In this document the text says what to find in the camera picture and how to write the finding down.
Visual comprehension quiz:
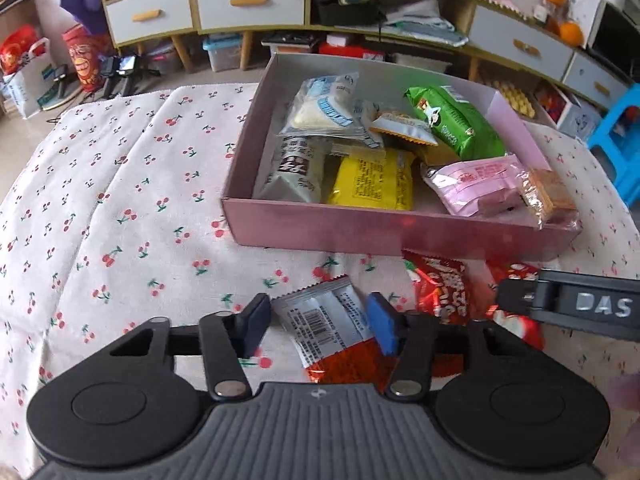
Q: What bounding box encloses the red flat box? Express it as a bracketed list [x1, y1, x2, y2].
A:
[319, 42, 385, 62]

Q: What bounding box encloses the white shopping bag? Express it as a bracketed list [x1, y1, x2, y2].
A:
[3, 38, 58, 119]

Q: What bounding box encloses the purple hat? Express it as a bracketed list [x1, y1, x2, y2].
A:
[60, 0, 108, 35]

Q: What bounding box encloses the clear cracker stack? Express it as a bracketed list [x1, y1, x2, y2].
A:
[515, 169, 579, 229]

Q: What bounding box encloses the clear storage bin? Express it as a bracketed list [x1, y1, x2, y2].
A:
[202, 34, 242, 73]

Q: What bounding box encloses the blue plastic stool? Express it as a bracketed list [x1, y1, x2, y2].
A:
[587, 84, 639, 207]

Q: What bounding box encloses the orange white snack packet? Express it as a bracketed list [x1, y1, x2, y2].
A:
[370, 110, 438, 146]

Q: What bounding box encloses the yellow snack packet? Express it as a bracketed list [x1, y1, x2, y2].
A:
[328, 150, 414, 211]

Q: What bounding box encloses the green snack packet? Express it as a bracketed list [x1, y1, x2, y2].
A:
[405, 84, 506, 160]

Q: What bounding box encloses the cherry print tablecloth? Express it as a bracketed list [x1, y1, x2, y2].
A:
[0, 81, 640, 476]

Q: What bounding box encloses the wooden tv cabinet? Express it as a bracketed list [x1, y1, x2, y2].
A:
[102, 0, 631, 108]

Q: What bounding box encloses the orange red barcode packet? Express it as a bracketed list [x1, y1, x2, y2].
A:
[271, 275, 396, 391]

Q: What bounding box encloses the red snack packet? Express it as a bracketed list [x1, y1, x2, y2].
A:
[402, 250, 473, 325]
[484, 260, 547, 352]

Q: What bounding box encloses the pink wafer snack pack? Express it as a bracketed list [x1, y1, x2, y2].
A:
[420, 154, 523, 218]

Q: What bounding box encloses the red gift bag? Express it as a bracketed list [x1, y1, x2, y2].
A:
[0, 24, 39, 75]

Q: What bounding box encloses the white bread pack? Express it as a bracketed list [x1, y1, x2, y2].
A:
[280, 73, 359, 136]
[347, 99, 384, 148]

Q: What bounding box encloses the gold wrapper bar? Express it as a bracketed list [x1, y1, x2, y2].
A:
[408, 142, 460, 167]

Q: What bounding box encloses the pink cardboard box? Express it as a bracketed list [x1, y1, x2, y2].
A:
[220, 52, 583, 262]

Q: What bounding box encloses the red cylindrical gift can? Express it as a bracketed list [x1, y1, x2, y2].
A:
[63, 24, 113, 92]

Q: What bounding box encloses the orange fruit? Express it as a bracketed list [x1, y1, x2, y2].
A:
[558, 21, 585, 48]

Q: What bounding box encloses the silver cookie snack pack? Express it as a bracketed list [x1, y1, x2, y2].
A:
[254, 136, 330, 204]

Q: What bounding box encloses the yellow egg tray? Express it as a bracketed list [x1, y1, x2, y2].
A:
[482, 77, 536, 119]

